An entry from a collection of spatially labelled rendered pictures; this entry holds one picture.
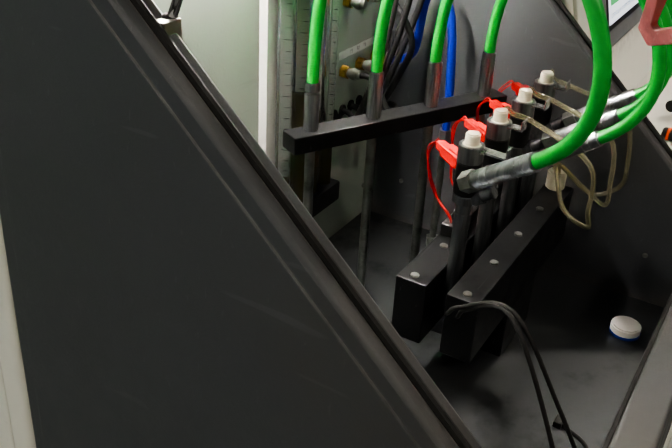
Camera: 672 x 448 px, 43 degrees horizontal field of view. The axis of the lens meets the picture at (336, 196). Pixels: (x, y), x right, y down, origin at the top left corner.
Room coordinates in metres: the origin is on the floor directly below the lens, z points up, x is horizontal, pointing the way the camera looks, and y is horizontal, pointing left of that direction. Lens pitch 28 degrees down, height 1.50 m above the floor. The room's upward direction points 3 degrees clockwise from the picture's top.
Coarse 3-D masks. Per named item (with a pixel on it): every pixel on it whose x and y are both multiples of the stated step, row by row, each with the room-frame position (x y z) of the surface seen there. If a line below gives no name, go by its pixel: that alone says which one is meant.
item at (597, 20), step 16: (320, 0) 0.90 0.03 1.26; (592, 0) 0.63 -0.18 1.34; (320, 16) 0.90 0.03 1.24; (592, 16) 0.63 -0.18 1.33; (320, 32) 0.91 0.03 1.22; (592, 32) 0.62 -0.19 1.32; (608, 32) 0.62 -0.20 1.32; (320, 48) 0.91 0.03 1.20; (608, 48) 0.62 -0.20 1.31; (608, 64) 0.61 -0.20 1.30; (592, 80) 0.62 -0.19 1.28; (608, 80) 0.61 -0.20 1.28; (592, 96) 0.62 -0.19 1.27; (608, 96) 0.62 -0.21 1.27; (592, 112) 0.61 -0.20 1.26; (576, 128) 0.62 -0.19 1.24; (592, 128) 0.62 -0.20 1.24; (560, 144) 0.63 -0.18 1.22; (576, 144) 0.62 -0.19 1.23; (544, 160) 0.64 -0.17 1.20; (560, 160) 0.64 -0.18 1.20
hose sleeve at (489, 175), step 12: (516, 156) 0.67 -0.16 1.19; (528, 156) 0.66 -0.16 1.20; (480, 168) 0.70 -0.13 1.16; (492, 168) 0.68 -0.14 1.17; (504, 168) 0.67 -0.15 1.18; (516, 168) 0.66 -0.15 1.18; (528, 168) 0.65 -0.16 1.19; (480, 180) 0.69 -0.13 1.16; (492, 180) 0.68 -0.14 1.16; (504, 180) 0.67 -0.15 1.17
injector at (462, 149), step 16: (464, 160) 0.80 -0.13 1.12; (480, 160) 0.80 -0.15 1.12; (464, 192) 0.80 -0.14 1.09; (480, 192) 0.80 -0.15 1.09; (496, 192) 0.80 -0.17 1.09; (464, 208) 0.81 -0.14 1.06; (464, 224) 0.80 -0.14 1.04; (464, 240) 0.81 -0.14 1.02; (448, 256) 0.82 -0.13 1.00; (464, 256) 0.81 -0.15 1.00; (448, 272) 0.81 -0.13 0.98; (448, 288) 0.81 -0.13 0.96
